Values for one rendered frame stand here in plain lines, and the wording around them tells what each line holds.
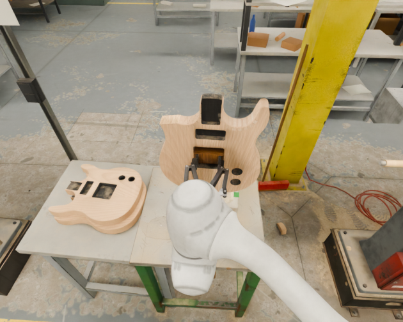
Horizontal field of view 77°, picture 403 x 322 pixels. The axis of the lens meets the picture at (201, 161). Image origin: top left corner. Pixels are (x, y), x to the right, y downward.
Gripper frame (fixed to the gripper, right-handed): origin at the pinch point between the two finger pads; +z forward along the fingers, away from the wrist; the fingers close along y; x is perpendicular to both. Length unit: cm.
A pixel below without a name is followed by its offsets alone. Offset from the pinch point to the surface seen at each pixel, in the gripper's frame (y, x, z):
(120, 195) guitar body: -46, -46, 15
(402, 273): 111, -88, 9
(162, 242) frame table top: -20, -53, -5
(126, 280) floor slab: -61, -145, 5
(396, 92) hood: 70, 7, 38
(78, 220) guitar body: -65, -53, 1
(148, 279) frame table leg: -28, -77, -15
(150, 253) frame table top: -25, -53, -11
